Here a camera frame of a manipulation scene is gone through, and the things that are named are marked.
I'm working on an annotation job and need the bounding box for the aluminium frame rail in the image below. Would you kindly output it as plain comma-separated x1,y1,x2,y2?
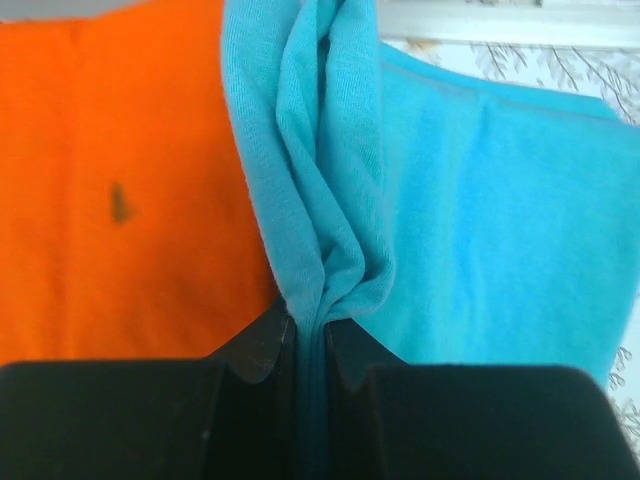
377,1,639,50

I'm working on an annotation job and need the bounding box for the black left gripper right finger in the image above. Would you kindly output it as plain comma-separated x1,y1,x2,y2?
325,320,639,480

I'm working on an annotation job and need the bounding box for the orange folded t shirt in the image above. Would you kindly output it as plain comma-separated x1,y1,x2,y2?
1,1,276,363

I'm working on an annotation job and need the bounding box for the floral patterned table mat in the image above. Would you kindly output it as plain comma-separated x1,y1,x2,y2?
391,39,639,453

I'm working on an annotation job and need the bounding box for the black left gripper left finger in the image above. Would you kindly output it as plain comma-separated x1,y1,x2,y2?
1,302,296,479

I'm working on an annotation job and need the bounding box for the turquoise t shirt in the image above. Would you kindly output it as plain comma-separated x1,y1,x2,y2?
221,1,639,479

